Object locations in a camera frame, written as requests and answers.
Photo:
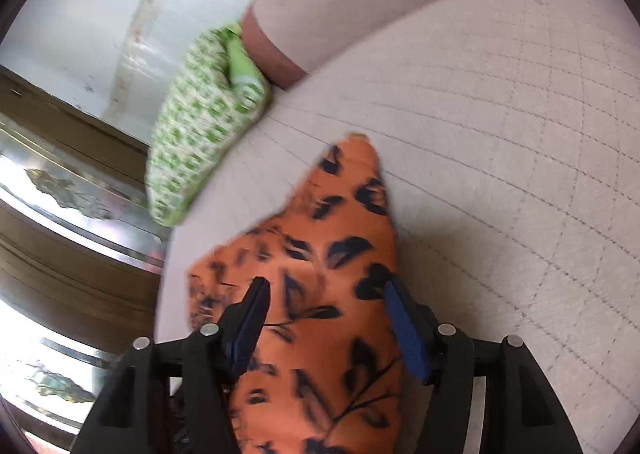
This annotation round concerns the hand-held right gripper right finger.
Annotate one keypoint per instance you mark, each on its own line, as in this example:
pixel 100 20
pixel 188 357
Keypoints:
pixel 407 329

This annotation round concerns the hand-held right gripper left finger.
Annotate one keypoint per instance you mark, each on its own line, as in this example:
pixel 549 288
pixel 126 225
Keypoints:
pixel 250 314

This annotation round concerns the orange black floral garment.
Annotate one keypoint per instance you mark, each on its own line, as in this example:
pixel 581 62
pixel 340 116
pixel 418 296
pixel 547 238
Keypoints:
pixel 325 359

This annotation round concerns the green white patterned pillow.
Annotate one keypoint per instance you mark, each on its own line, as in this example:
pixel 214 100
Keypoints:
pixel 200 133

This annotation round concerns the brown wardrobe with mirror panels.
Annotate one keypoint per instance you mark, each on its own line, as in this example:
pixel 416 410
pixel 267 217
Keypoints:
pixel 60 259

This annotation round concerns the white quilted mattress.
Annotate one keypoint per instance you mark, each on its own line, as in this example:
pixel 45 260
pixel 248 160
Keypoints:
pixel 500 133

